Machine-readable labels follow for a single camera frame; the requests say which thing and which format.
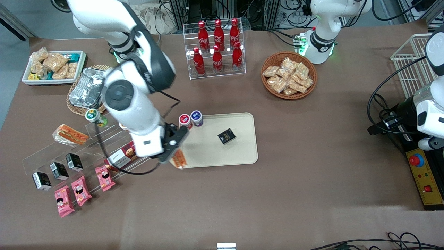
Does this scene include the blue lid small cup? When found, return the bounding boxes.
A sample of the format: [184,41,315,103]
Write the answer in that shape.
[190,110,204,127]

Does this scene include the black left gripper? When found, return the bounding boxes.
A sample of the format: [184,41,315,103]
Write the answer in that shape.
[367,98,419,136]

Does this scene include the white wire basket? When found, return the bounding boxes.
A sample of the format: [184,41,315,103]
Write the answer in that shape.
[390,34,438,99]

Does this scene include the red cola bottle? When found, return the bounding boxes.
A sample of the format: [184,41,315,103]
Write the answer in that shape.
[214,19,225,52]
[198,21,210,53]
[212,45,224,74]
[193,47,205,76]
[232,42,244,72]
[230,18,241,49]

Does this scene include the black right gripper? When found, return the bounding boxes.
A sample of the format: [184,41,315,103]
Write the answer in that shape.
[157,123,190,164]

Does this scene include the sandwich with orange filling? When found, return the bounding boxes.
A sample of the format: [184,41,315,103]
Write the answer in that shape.
[52,124,89,145]
[171,149,188,170]

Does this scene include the pink snack packet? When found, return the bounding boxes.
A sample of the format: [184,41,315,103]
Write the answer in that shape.
[71,176,93,207]
[54,185,75,218]
[95,165,116,192]

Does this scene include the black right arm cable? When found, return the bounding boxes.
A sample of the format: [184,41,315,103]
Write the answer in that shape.
[94,89,181,176]

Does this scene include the green lid small cup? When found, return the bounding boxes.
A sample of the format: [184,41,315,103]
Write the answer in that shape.
[85,109,108,127]

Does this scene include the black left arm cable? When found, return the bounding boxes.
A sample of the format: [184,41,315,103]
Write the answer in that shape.
[367,56,428,135]

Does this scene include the black box with gold print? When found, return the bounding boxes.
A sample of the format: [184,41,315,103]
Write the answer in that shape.
[217,128,237,145]

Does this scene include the crumpled beige cloth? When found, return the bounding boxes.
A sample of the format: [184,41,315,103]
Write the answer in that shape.
[132,3,178,35]

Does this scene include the clear acrylic bottle rack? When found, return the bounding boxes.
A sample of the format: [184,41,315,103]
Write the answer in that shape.
[183,19,246,80]

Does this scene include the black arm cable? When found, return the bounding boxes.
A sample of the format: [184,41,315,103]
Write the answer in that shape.
[94,89,181,176]
[367,56,428,135]

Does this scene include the white rectangular bin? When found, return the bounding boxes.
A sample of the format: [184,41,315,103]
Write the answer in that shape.
[22,50,87,86]

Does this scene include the aluminium equipment rack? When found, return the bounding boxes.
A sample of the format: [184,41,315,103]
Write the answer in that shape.
[166,0,282,31]

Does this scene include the beige plastic tray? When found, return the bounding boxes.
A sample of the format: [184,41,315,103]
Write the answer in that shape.
[179,112,258,169]

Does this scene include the aluminium foil container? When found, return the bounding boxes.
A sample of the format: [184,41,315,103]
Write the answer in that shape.
[69,68,109,108]

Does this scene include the oval wicker basket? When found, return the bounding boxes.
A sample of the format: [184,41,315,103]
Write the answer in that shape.
[66,65,115,116]

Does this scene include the red lid small cup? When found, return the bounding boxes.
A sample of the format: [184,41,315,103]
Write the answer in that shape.
[179,114,193,131]

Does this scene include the yellow emergency stop box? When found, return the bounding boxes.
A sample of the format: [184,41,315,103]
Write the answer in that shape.
[405,148,444,211]

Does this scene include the black cable on table edge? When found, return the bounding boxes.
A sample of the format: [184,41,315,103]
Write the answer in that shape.
[309,232,444,250]

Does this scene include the clear acrylic stepped shelf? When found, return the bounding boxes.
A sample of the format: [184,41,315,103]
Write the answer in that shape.
[23,101,163,190]

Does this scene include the red plaid cookie box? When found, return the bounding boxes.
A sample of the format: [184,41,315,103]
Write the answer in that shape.
[104,141,138,172]

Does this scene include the small black carton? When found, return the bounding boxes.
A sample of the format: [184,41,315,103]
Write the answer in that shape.
[32,171,52,191]
[50,162,69,180]
[66,153,84,172]

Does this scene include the round wicker basket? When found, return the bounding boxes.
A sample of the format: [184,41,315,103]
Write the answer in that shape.
[261,51,317,100]

